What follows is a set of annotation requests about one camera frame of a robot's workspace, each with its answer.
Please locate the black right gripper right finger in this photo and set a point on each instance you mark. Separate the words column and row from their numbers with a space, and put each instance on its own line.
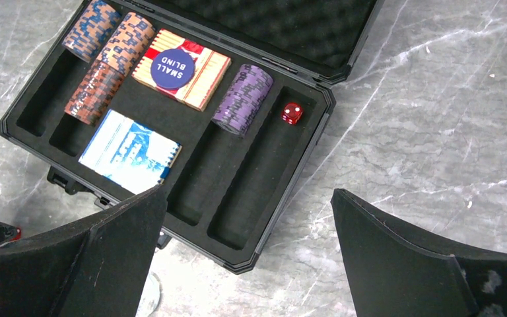
column 395, row 268

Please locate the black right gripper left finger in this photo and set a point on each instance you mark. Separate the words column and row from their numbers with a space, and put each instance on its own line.
column 94, row 266

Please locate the brown poker chip stack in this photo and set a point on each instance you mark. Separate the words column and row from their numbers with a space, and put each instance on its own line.
column 95, row 92

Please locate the red die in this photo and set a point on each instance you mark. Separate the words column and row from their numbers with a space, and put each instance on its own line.
column 292, row 113

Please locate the black poker set case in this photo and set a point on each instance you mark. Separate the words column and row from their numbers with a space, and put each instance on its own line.
column 225, row 192

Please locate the clear round dealer disc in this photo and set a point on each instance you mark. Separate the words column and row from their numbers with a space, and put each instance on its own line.
column 150, row 297

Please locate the blue card deck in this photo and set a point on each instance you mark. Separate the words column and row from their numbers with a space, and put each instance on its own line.
column 129, row 153

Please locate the blue small blind button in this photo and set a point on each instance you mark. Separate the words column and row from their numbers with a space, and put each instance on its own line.
column 172, row 69

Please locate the orange card deck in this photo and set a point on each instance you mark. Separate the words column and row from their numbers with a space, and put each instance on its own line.
column 210, row 67

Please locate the purple poker chip stack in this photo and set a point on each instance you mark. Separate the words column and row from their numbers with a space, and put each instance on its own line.
column 243, row 99

